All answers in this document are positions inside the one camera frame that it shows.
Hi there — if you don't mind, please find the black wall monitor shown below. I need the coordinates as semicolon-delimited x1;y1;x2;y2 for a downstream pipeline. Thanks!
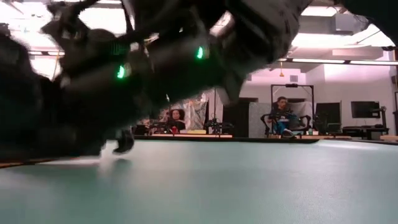
351;101;381;119

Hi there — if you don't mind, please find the black cabinet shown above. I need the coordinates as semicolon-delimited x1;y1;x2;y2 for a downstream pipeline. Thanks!
222;101;249;138

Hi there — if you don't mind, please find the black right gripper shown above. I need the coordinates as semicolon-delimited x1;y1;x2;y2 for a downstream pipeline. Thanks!
142;30;224;119

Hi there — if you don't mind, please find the gray partition panel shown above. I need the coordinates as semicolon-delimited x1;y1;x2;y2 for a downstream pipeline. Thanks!
248;102;273;138

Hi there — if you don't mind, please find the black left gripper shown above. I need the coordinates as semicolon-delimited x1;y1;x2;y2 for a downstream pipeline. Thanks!
67;55;147;155

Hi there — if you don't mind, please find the wooden background table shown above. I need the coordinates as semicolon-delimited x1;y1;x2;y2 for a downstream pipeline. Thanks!
133;133;234;139

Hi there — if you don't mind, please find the person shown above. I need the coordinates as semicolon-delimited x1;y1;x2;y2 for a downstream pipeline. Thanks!
167;108;187;131
269;96;300;138

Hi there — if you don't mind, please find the black standing monitor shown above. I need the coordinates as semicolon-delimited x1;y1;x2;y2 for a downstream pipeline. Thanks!
315;102;342;133

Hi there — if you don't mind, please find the pale patterned fabric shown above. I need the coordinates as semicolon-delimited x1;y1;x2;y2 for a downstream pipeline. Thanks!
169;93;208;131

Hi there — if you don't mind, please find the black chair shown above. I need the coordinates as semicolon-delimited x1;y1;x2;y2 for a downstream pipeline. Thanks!
261;113;312;137

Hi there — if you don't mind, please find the long ceiling light bar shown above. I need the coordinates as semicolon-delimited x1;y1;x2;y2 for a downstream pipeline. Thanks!
278;58;398;65

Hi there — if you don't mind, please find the dark background desk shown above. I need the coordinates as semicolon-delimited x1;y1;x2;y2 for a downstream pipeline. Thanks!
341;126;389;140

